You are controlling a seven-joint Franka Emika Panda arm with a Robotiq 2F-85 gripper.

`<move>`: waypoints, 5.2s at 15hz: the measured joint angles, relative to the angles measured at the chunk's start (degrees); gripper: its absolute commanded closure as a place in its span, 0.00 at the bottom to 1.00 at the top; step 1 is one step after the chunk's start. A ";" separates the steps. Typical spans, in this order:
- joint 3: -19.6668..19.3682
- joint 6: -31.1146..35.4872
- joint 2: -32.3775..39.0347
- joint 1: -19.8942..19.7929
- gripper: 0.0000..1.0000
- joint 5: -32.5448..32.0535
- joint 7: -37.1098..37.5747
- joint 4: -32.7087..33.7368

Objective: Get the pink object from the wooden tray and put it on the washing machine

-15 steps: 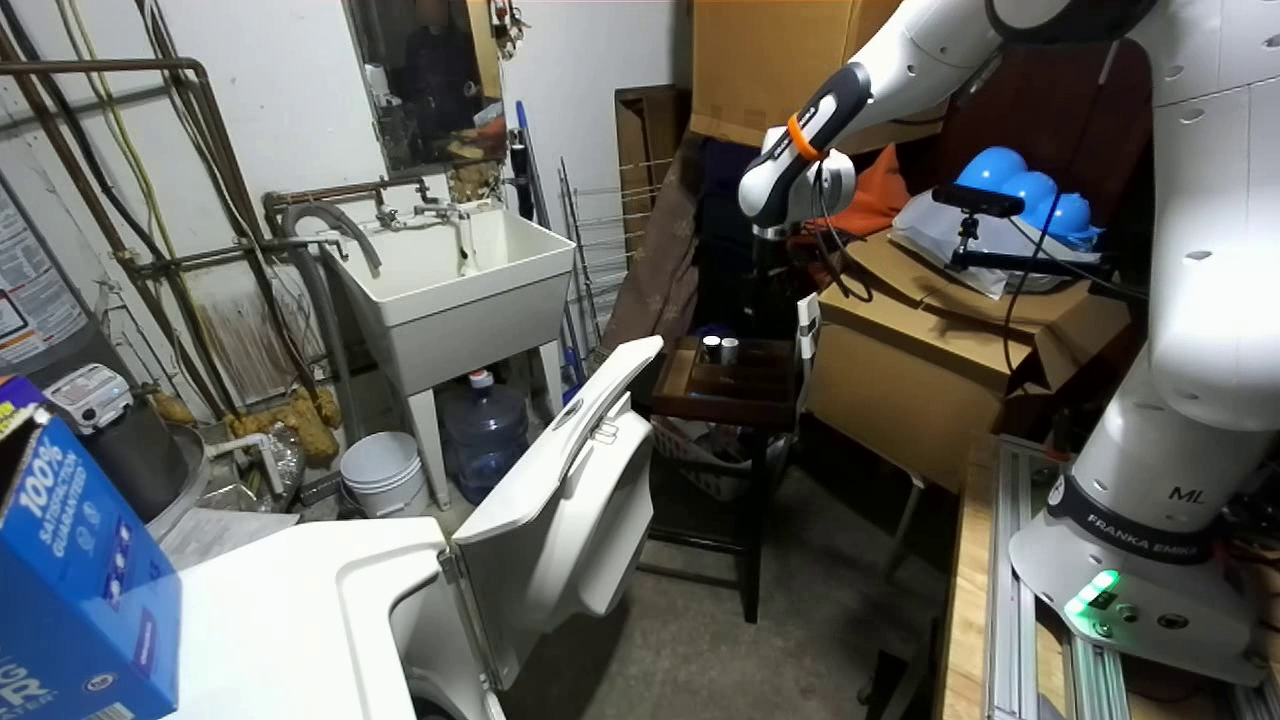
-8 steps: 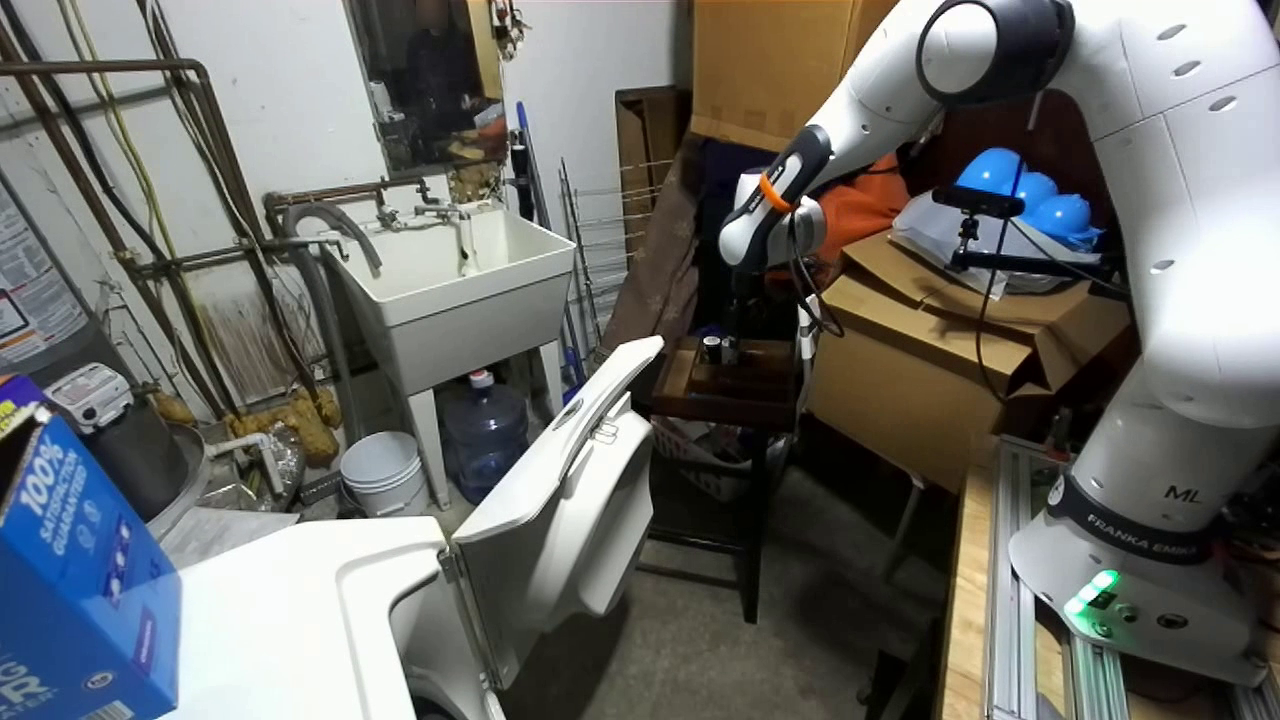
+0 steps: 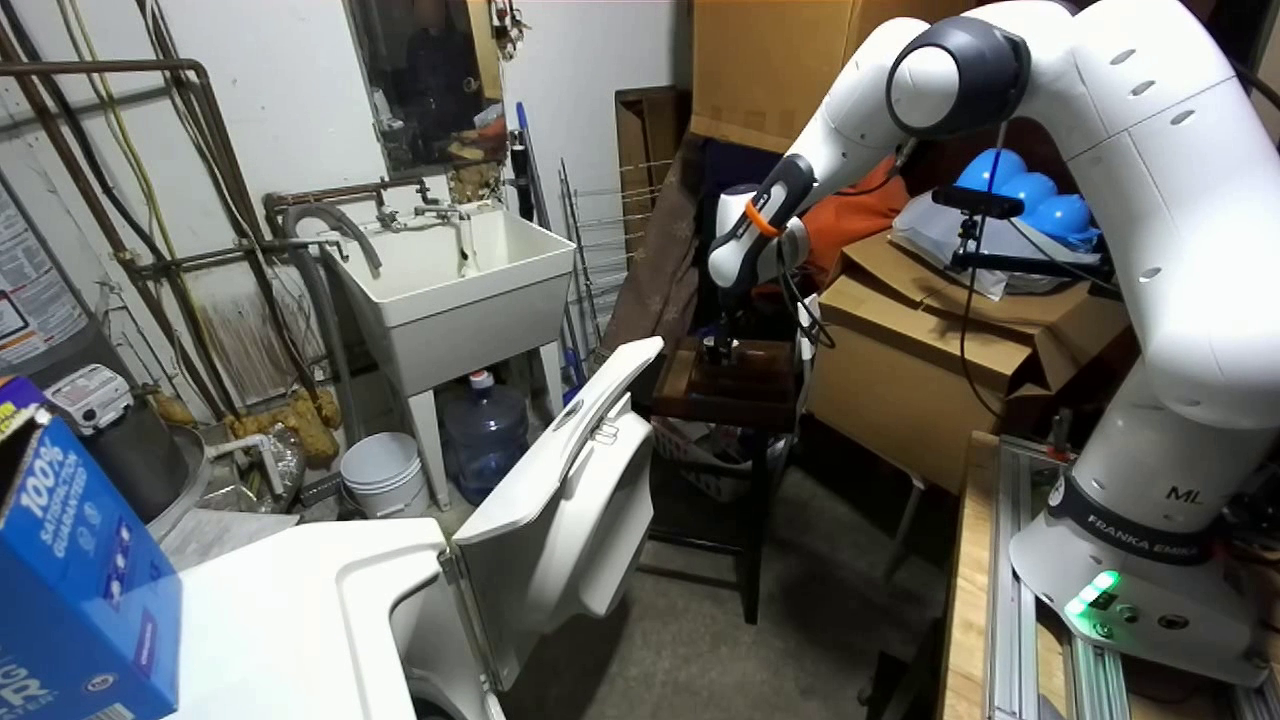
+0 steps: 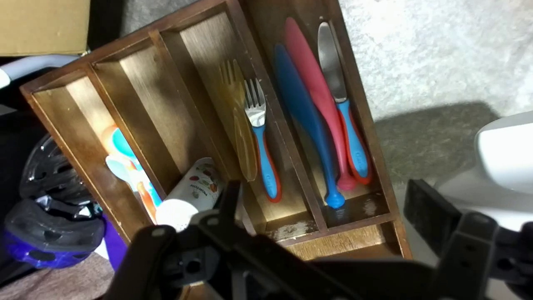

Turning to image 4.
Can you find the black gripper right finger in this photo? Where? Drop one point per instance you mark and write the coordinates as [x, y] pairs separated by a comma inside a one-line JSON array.
[[483, 255]]

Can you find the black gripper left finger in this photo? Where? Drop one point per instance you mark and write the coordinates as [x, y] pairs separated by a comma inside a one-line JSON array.
[[183, 260]]

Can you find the pink plastic knife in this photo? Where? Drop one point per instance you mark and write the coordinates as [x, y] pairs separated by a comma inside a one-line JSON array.
[[310, 76]]

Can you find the white washing machine door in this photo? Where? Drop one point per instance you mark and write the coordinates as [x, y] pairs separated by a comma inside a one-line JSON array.
[[505, 150]]

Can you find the wooden cutlery tray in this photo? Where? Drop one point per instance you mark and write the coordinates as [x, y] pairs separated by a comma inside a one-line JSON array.
[[167, 83]]

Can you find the white tube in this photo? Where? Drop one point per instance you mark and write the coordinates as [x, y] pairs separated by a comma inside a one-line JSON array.
[[188, 193]]

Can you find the pale blue baby spoon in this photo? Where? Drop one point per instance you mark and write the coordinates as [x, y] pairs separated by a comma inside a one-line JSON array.
[[118, 166]]

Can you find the teal baby spoon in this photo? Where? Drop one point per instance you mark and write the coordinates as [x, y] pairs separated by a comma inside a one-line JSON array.
[[123, 143]]

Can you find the grey towel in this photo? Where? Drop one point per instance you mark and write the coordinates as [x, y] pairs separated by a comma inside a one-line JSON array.
[[50, 280]]

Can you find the black purple bicycle helmet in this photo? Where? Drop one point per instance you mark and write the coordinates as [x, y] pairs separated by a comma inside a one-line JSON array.
[[50, 221]]

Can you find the wooden fork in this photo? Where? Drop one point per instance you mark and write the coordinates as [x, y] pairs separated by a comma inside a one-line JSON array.
[[238, 126]]

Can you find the blue plastic knife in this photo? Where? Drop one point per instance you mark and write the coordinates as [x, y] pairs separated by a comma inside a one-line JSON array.
[[302, 110]]

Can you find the tan cardboard box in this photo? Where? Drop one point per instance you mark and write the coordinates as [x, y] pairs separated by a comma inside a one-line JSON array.
[[38, 25]]

